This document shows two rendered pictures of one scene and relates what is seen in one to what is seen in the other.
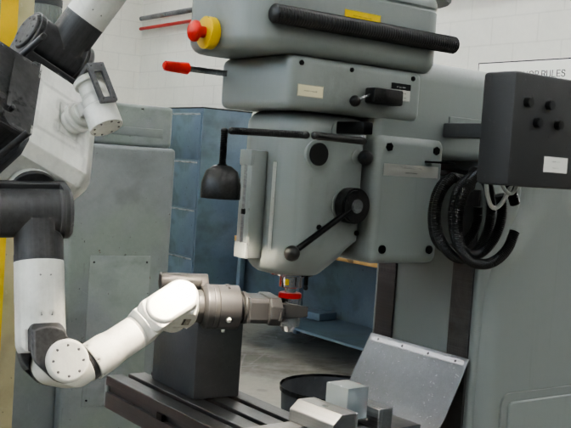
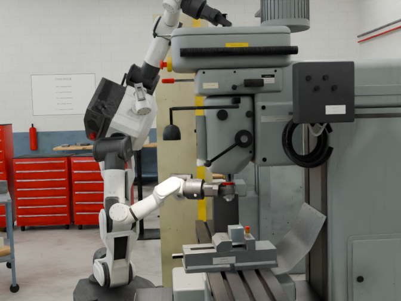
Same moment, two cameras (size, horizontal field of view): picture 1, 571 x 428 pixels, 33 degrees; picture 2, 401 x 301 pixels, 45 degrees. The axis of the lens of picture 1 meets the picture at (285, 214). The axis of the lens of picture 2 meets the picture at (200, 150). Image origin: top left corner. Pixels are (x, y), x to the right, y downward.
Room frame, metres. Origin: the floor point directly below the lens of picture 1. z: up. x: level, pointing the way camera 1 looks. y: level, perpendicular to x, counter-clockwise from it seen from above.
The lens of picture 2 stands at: (0.17, -1.00, 1.57)
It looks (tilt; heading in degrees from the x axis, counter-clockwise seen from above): 5 degrees down; 32
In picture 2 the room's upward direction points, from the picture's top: 2 degrees counter-clockwise
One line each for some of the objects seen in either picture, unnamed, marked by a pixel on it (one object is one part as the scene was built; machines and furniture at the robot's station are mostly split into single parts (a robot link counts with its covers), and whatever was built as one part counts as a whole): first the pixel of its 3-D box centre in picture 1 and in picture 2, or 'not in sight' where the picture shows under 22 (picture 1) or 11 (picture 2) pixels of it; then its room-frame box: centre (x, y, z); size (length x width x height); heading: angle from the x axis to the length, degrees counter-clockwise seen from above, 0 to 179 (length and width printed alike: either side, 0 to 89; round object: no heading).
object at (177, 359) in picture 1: (196, 346); (224, 207); (2.28, 0.19, 1.08); 0.22 x 0.12 x 0.20; 33
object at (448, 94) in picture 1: (476, 119); (344, 85); (2.23, -0.42, 1.66); 0.80 x 0.23 x 0.20; 126
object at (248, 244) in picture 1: (251, 204); (200, 140); (1.87, 0.07, 1.45); 0.04 x 0.04 x 0.21; 36
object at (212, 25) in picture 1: (208, 32); (169, 64); (1.80, 0.17, 1.76); 0.06 x 0.02 x 0.06; 36
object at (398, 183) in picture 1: (370, 196); (273, 132); (2.05, -0.18, 1.47); 0.24 x 0.19 x 0.26; 36
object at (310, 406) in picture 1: (323, 416); (221, 241); (1.74, -0.09, 1.07); 0.12 x 0.06 x 0.04; 39
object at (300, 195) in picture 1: (299, 193); (228, 134); (1.94, -0.02, 1.47); 0.21 x 0.19 x 0.32; 36
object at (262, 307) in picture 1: (245, 308); (207, 190); (1.91, 0.07, 1.23); 0.13 x 0.12 x 0.10; 17
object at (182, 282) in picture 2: not in sight; (230, 281); (1.94, -0.02, 0.84); 0.50 x 0.35 x 0.12; 126
